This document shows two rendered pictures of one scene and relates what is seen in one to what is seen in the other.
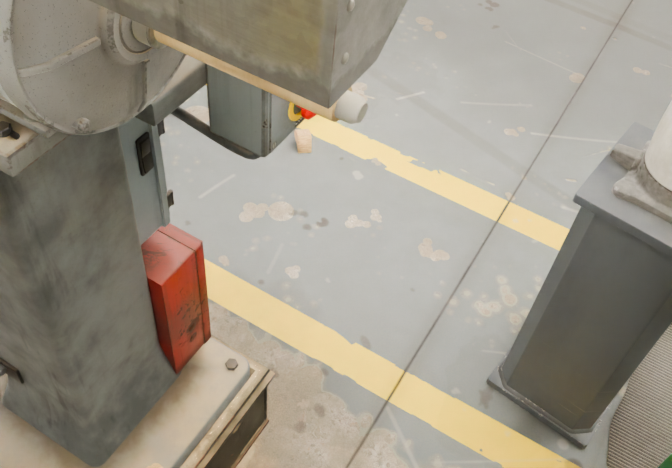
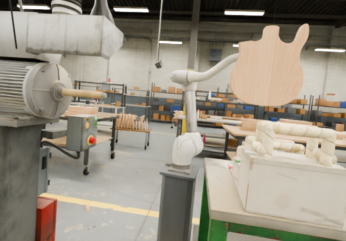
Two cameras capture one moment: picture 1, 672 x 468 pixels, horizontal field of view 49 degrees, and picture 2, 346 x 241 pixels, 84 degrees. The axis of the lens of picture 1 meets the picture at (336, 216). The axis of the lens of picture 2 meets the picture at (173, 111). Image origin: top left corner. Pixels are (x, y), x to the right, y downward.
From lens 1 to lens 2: 0.58 m
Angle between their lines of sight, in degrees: 48
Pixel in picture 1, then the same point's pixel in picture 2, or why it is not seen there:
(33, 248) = (6, 171)
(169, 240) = (45, 199)
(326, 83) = (101, 52)
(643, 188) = (173, 167)
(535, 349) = (162, 233)
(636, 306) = (182, 200)
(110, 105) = (48, 108)
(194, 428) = not seen: outside the picture
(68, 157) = (25, 145)
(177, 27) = (75, 52)
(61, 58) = (41, 89)
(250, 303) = not seen: outside the picture
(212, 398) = not seen: outside the picture
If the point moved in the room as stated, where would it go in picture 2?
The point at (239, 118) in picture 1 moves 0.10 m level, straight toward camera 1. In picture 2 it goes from (74, 141) to (75, 146)
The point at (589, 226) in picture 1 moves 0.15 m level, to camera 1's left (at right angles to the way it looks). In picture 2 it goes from (165, 180) to (145, 181)
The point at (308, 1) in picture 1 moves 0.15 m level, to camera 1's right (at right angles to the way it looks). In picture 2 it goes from (98, 39) to (140, 47)
